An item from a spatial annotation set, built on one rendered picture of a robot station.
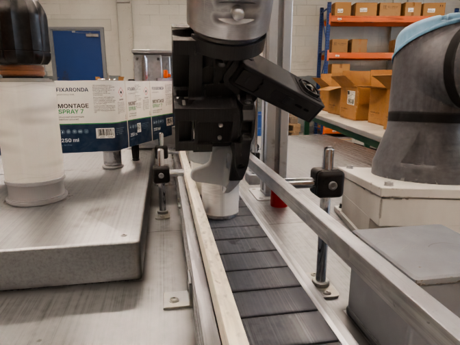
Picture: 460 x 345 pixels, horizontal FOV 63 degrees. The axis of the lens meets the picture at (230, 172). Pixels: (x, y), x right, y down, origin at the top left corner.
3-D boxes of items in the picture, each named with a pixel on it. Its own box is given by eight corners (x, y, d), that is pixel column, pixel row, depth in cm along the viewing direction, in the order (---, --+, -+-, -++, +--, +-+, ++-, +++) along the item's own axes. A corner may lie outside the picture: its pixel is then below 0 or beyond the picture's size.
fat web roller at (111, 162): (103, 165, 85) (96, 79, 80) (124, 164, 85) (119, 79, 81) (100, 170, 80) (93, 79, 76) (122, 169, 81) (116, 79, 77)
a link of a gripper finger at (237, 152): (223, 162, 46) (228, 100, 40) (237, 161, 46) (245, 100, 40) (228, 189, 43) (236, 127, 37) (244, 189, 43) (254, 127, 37)
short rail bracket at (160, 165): (155, 211, 69) (151, 147, 66) (171, 211, 70) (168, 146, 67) (154, 218, 66) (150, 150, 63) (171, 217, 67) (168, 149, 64)
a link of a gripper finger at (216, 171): (188, 192, 49) (189, 135, 42) (234, 190, 50) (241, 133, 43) (190, 211, 46) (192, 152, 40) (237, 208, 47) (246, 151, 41)
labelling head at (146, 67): (138, 141, 117) (133, 54, 111) (180, 140, 119) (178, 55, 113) (135, 148, 104) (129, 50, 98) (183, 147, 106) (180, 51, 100)
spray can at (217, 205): (200, 209, 55) (197, 63, 51) (235, 207, 56) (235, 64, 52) (203, 221, 50) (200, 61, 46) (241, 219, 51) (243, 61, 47)
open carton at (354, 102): (326, 116, 320) (329, 70, 311) (378, 116, 323) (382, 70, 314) (343, 121, 283) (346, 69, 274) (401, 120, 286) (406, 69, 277)
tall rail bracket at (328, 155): (268, 283, 45) (272, 144, 41) (326, 278, 46) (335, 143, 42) (276, 298, 41) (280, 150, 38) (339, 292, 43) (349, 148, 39)
